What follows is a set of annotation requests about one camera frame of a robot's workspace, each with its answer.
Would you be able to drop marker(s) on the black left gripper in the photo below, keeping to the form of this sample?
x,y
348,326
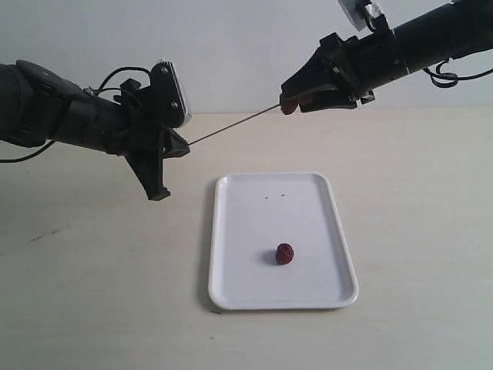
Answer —
x,y
127,126

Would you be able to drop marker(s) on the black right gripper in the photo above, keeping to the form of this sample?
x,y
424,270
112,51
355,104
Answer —
x,y
342,73

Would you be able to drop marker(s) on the dried red fruit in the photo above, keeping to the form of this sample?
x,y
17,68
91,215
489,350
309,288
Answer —
x,y
284,254
290,105

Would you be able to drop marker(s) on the thin metal skewer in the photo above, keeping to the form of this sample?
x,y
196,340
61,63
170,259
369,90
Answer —
x,y
232,125

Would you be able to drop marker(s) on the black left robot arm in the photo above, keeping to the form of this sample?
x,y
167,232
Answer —
x,y
39,108

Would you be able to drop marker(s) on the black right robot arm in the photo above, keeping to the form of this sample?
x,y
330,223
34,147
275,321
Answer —
x,y
452,31

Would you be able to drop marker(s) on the white rectangular plastic tray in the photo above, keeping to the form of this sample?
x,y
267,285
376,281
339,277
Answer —
x,y
255,212

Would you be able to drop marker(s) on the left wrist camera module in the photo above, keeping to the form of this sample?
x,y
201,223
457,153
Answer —
x,y
168,96

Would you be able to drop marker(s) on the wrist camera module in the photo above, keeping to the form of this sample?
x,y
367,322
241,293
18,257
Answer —
x,y
168,96
362,14

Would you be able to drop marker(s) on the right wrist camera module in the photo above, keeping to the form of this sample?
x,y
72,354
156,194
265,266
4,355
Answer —
x,y
362,14

